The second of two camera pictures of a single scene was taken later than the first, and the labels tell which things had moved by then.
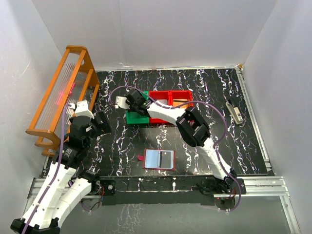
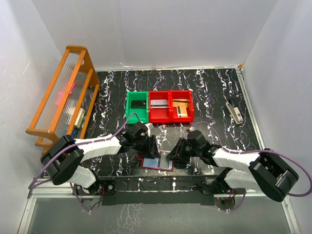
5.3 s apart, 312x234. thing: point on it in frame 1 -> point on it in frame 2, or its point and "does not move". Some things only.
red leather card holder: [158, 159] does not move
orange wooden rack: [75, 81] does not move
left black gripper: [103, 122] -> [147, 144]
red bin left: [164, 95] does not move
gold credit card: [177, 102] does not move
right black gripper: [133, 99] -> [183, 147]
